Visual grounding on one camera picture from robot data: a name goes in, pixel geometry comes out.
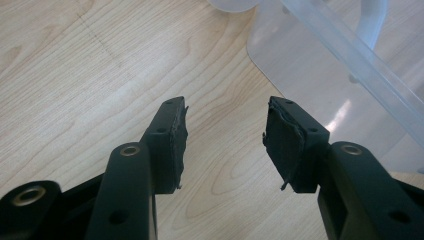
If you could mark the translucent round plastic piece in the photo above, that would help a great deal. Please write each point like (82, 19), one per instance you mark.
(233, 5)

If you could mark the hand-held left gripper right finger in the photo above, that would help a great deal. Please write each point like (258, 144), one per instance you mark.
(286, 150)

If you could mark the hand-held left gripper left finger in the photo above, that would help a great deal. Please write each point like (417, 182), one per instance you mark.
(166, 146)

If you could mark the clear plastic storage box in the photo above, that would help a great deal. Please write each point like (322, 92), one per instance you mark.
(313, 66)

